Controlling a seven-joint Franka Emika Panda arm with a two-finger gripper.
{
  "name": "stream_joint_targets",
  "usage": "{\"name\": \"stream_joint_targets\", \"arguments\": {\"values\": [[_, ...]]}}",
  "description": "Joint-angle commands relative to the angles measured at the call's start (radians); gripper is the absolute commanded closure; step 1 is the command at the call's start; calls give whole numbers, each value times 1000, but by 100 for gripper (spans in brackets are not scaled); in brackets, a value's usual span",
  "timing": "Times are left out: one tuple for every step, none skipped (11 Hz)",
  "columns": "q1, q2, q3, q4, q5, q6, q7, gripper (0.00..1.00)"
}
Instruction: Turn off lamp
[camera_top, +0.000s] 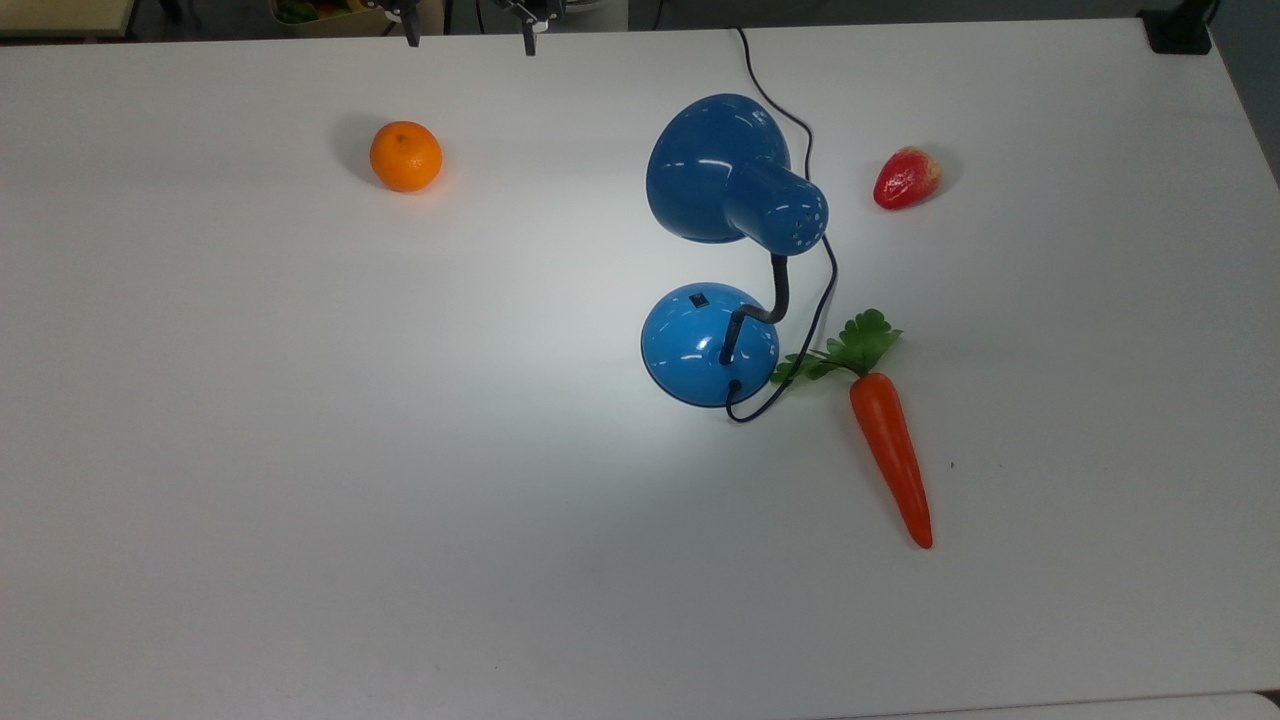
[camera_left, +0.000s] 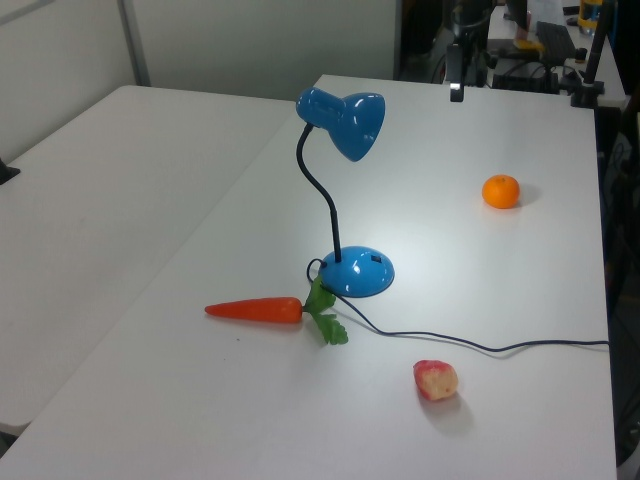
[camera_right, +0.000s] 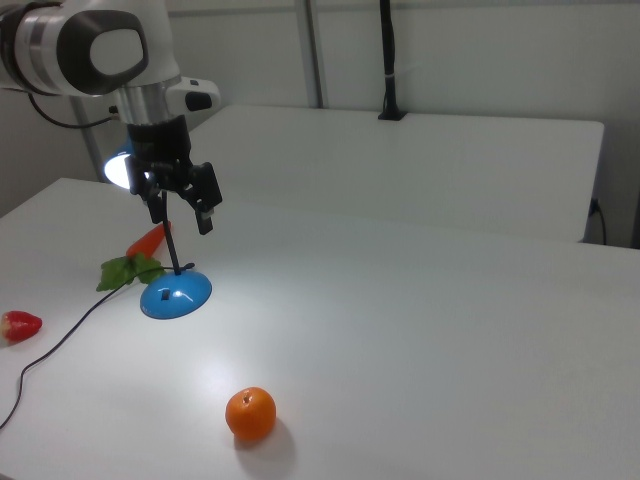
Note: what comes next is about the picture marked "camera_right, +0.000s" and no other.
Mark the black wall plug with cable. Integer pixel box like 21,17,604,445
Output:
589,196,609,246

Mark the toy carrot with green leaves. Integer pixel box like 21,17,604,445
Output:
95,221,174,294

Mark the red toy strawberry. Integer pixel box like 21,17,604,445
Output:
0,309,44,344

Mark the white side table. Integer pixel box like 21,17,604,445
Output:
185,103,606,244

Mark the orange mandarin fruit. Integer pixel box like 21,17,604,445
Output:
224,386,278,443

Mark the black lamp power cable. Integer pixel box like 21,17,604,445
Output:
0,261,197,432

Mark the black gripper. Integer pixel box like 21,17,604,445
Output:
124,114,224,236

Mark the black clamped pole stand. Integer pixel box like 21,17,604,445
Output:
376,0,408,123

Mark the grey vertical wall frame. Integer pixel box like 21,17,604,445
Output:
293,0,330,109

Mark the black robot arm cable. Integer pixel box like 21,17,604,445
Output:
26,91,122,130

